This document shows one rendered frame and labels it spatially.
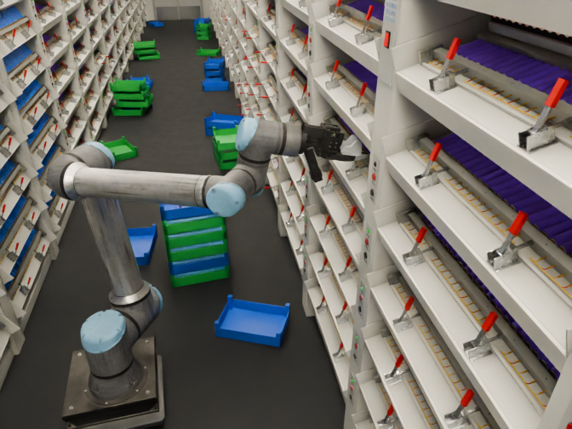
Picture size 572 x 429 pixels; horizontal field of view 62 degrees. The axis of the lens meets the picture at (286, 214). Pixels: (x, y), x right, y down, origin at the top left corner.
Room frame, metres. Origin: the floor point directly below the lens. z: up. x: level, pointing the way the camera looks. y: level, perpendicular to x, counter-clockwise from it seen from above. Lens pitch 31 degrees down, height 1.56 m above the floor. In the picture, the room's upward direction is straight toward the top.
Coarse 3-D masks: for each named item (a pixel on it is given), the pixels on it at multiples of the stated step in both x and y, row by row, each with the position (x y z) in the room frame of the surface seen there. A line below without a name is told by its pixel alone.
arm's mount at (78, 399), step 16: (80, 352) 1.34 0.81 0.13; (144, 352) 1.34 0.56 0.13; (80, 368) 1.26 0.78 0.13; (144, 368) 1.26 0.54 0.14; (80, 384) 1.19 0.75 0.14; (144, 384) 1.18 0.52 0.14; (80, 400) 1.11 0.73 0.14; (96, 400) 1.11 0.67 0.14; (112, 400) 1.11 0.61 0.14; (128, 400) 1.11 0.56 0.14; (144, 400) 1.12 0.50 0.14; (64, 416) 1.05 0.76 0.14; (80, 416) 1.06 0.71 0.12; (96, 416) 1.08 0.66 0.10; (112, 416) 1.09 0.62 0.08; (128, 416) 1.10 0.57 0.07
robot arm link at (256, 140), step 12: (252, 120) 1.21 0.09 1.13; (264, 120) 1.23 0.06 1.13; (240, 132) 1.20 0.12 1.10; (252, 132) 1.18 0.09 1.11; (264, 132) 1.19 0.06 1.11; (276, 132) 1.20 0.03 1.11; (240, 144) 1.17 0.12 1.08; (252, 144) 1.18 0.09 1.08; (264, 144) 1.18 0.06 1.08; (276, 144) 1.19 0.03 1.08; (252, 156) 1.18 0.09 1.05; (264, 156) 1.19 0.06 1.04
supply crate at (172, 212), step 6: (162, 204) 1.92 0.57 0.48; (168, 204) 2.05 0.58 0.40; (162, 210) 1.90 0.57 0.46; (168, 210) 1.91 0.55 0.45; (174, 210) 1.92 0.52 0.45; (180, 210) 1.93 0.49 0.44; (186, 210) 1.94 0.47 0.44; (192, 210) 1.94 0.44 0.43; (198, 210) 1.95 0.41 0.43; (204, 210) 1.96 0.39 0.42; (210, 210) 1.97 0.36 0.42; (162, 216) 1.90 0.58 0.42; (168, 216) 1.91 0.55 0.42; (174, 216) 1.92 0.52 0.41; (180, 216) 1.93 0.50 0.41; (186, 216) 1.93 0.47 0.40
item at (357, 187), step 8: (320, 112) 1.69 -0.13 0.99; (328, 112) 1.70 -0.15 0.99; (336, 112) 1.70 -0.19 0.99; (312, 120) 1.69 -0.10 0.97; (320, 120) 1.69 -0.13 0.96; (328, 120) 1.68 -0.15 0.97; (336, 120) 1.68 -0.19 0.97; (360, 160) 1.36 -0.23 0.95; (336, 168) 1.37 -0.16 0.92; (344, 168) 1.34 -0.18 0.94; (344, 176) 1.29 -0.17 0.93; (360, 176) 1.26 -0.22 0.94; (344, 184) 1.31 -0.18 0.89; (352, 184) 1.23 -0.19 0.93; (360, 184) 1.22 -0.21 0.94; (352, 192) 1.20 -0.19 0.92; (360, 192) 1.18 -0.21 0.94; (360, 200) 1.14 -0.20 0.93; (360, 208) 1.15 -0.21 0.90
